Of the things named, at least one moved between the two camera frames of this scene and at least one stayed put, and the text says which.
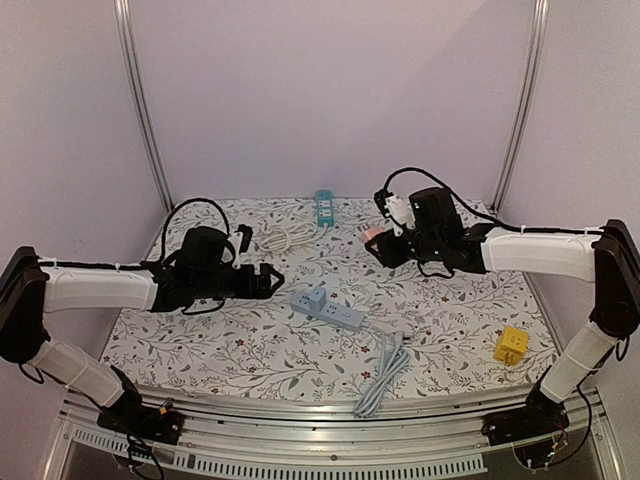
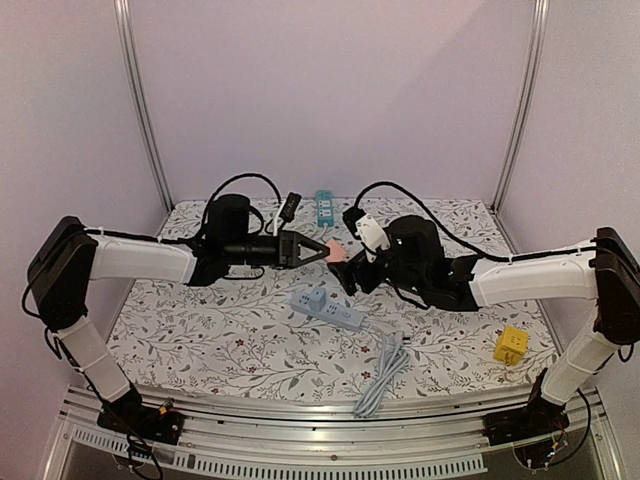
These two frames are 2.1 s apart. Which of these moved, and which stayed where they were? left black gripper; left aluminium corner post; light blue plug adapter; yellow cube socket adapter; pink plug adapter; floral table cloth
Moved: left black gripper; pink plug adapter
Stayed: light blue plug adapter; left aluminium corner post; floral table cloth; yellow cube socket adapter
